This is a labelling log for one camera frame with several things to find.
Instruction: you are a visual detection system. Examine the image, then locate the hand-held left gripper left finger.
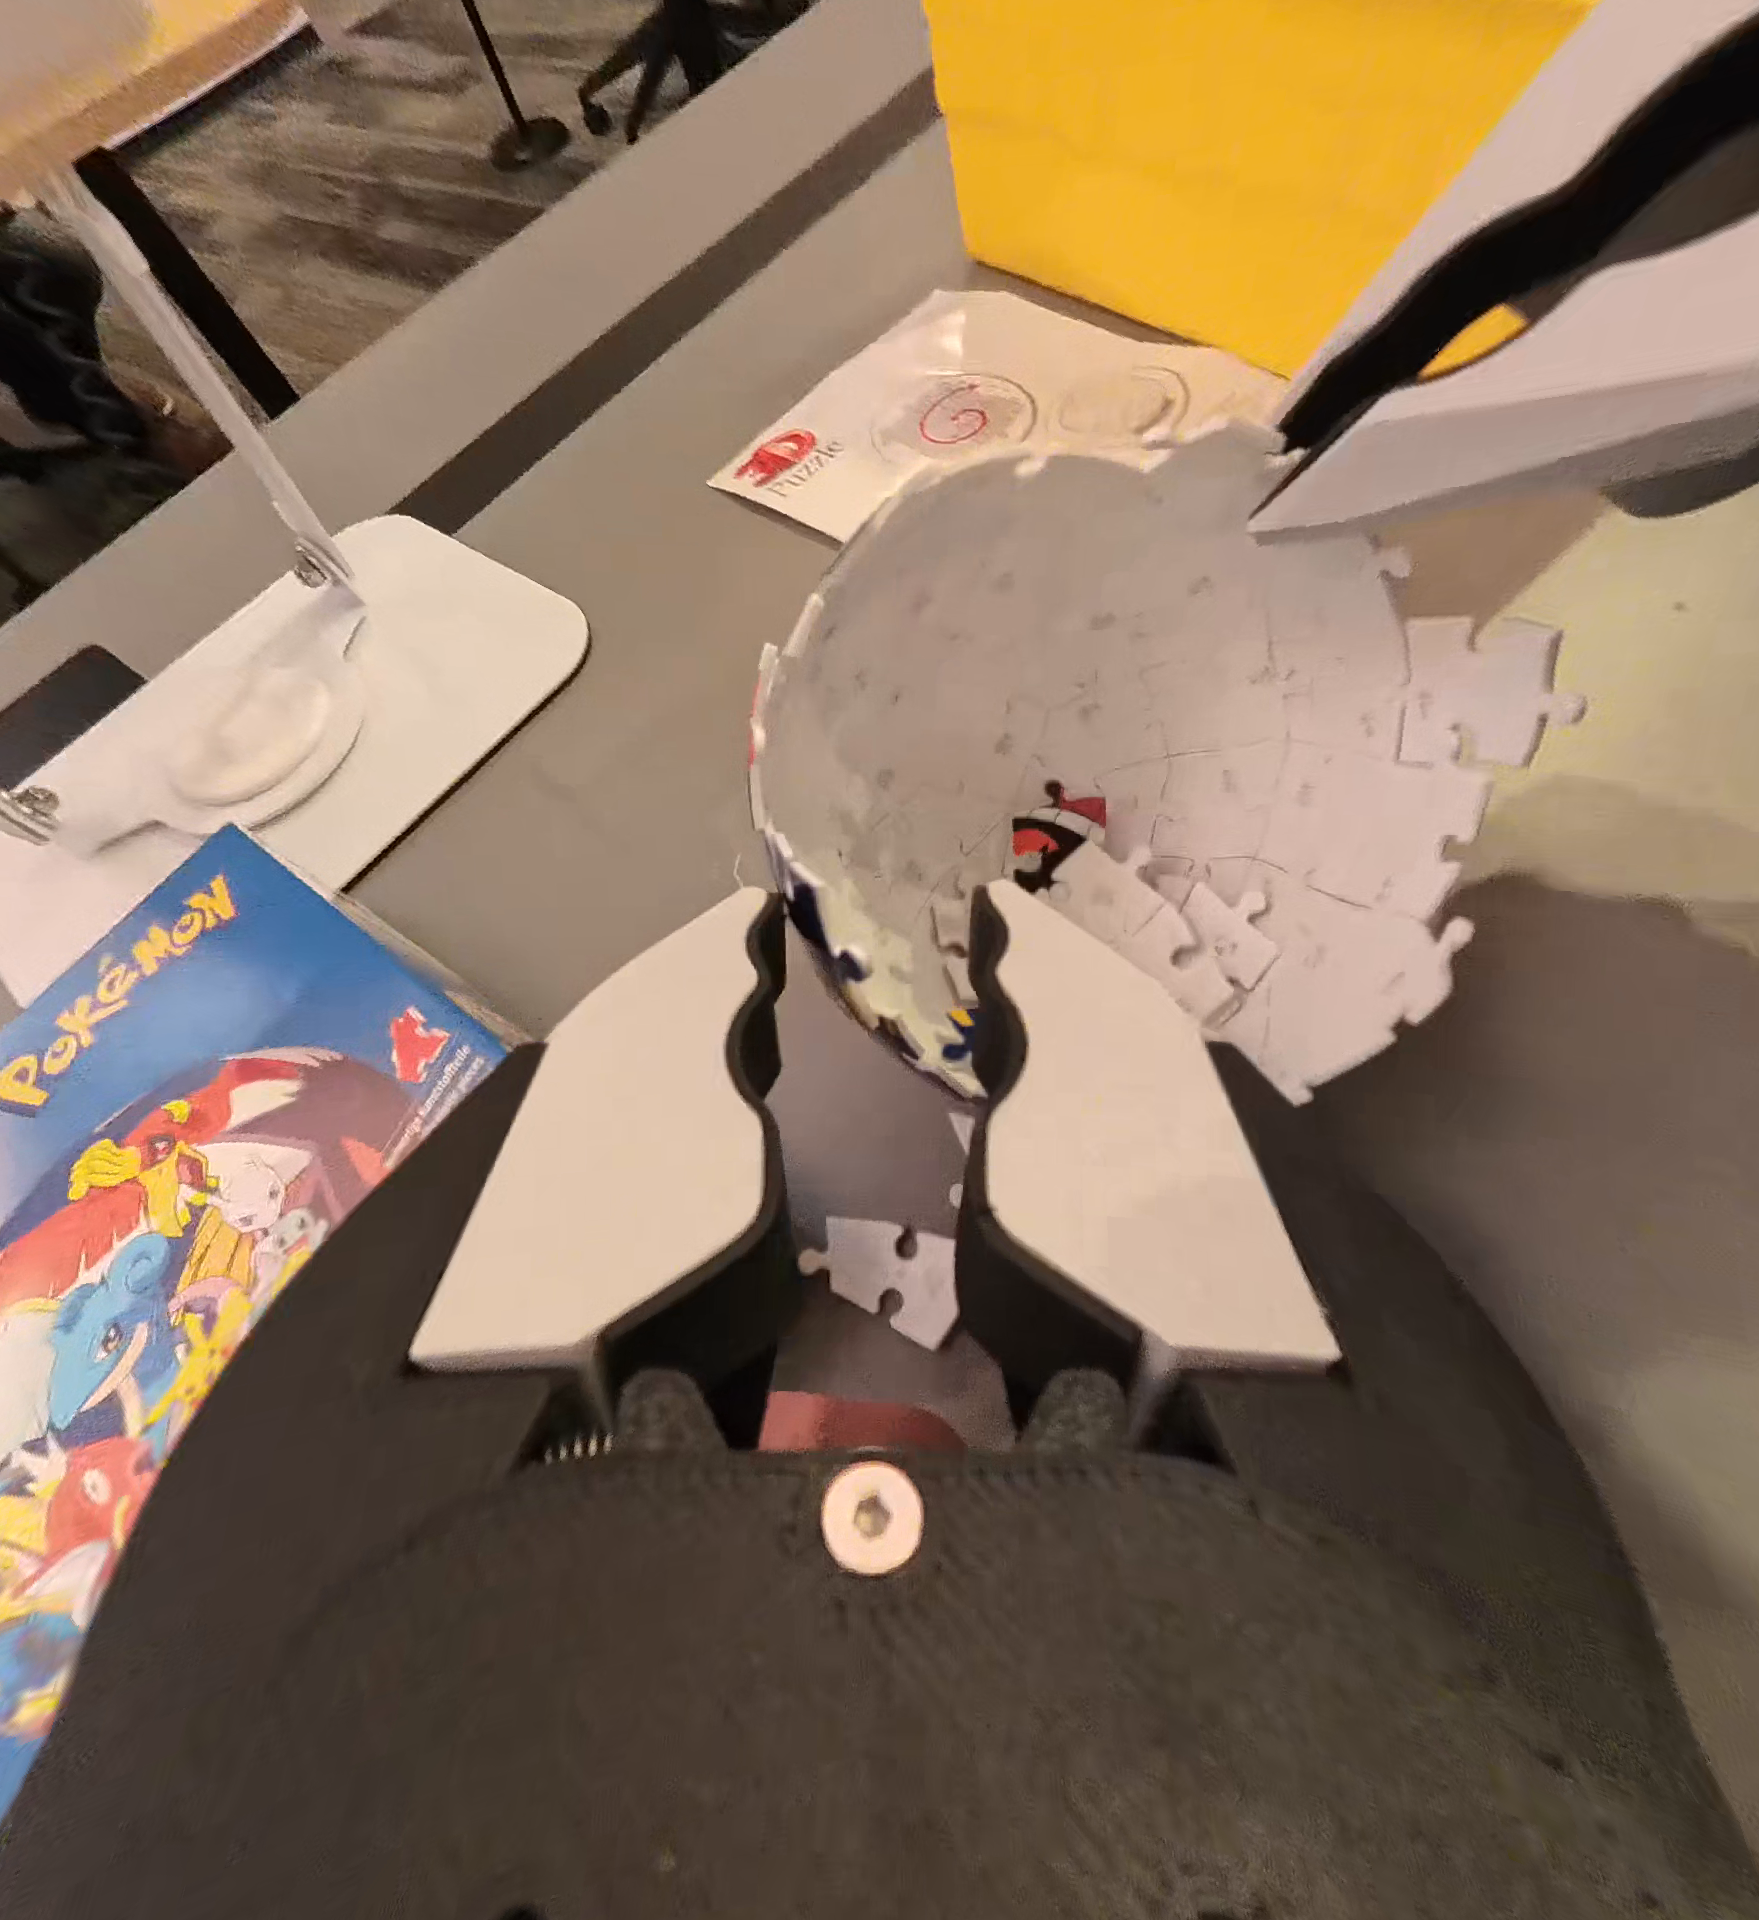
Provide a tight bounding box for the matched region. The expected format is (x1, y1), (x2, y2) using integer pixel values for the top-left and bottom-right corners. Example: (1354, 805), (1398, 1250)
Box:
(409, 885), (804, 1451)

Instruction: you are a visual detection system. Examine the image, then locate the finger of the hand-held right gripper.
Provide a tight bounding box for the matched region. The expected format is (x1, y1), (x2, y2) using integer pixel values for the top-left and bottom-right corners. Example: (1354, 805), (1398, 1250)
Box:
(1246, 195), (1759, 538)
(1274, 0), (1759, 457)

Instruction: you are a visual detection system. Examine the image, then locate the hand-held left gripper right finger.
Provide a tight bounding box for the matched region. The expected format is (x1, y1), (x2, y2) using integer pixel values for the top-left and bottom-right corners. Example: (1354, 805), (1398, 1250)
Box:
(954, 882), (1346, 1451)

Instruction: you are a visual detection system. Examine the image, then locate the yellow plastic bin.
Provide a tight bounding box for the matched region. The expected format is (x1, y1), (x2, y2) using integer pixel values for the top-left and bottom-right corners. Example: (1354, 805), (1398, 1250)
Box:
(922, 0), (1602, 380)

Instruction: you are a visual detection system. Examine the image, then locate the colourful puzzle ball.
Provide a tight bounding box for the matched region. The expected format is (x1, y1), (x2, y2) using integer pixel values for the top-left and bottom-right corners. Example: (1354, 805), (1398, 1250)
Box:
(743, 420), (1586, 1113)

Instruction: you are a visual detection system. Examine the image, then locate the small puzzle piece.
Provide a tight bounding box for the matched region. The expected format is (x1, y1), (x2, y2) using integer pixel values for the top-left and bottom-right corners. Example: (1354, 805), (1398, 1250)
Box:
(802, 1215), (960, 1350)

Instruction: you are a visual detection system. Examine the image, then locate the blue puzzle box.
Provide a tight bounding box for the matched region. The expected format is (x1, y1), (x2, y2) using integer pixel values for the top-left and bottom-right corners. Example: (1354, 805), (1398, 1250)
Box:
(0, 823), (529, 1909)

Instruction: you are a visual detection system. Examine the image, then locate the person's left hand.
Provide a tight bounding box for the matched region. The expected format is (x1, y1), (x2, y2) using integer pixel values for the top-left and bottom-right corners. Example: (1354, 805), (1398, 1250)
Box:
(761, 1393), (972, 1454)

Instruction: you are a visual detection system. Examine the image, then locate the white instruction leaflet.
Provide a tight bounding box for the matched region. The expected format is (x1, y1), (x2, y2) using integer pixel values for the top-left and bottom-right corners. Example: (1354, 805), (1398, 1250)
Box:
(707, 289), (1294, 547)

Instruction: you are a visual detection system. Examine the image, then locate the black office chair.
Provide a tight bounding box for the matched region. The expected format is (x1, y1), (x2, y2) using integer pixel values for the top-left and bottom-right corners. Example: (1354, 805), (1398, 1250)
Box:
(581, 0), (822, 144)

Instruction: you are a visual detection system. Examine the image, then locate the black pole stand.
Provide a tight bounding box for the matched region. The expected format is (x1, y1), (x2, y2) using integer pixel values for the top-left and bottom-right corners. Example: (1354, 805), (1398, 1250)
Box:
(461, 0), (575, 170)

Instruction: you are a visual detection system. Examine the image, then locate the light wooden board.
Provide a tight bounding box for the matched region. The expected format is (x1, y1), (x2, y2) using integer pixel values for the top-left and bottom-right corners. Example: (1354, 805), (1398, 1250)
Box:
(0, 0), (313, 251)

